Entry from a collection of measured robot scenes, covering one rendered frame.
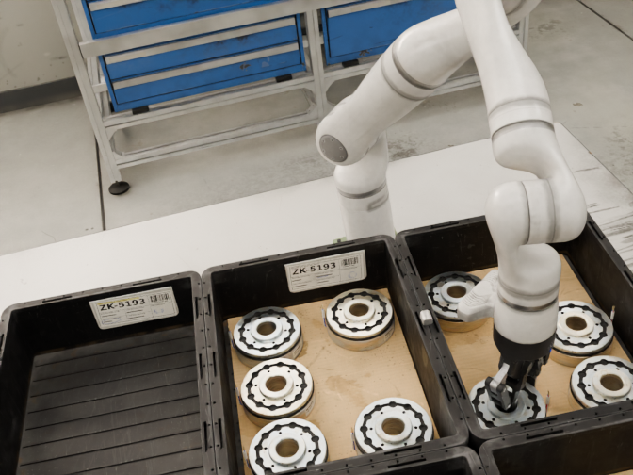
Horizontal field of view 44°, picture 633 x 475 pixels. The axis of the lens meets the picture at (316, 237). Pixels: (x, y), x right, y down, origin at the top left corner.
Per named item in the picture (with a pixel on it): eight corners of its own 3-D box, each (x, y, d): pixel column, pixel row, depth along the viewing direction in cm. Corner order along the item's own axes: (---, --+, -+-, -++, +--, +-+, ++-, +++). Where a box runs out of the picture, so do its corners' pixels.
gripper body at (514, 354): (534, 352, 92) (528, 403, 98) (571, 310, 96) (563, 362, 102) (478, 324, 96) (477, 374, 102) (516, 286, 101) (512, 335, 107)
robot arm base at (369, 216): (344, 242, 155) (330, 173, 144) (389, 229, 155) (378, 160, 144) (356, 273, 148) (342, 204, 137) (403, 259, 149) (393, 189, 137)
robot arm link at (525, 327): (493, 276, 103) (495, 240, 99) (571, 313, 97) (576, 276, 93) (452, 317, 99) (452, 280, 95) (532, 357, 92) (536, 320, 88)
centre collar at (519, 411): (528, 419, 101) (529, 416, 101) (491, 422, 102) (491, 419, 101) (520, 389, 105) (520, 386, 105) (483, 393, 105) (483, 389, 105)
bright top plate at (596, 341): (625, 345, 110) (626, 342, 109) (557, 361, 109) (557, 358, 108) (592, 297, 117) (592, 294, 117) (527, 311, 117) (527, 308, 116)
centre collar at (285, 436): (267, 437, 104) (267, 434, 103) (304, 432, 104) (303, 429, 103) (269, 469, 100) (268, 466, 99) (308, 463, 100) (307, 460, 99)
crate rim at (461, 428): (202, 279, 122) (200, 268, 121) (392, 243, 124) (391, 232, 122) (221, 506, 91) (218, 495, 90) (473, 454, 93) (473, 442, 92)
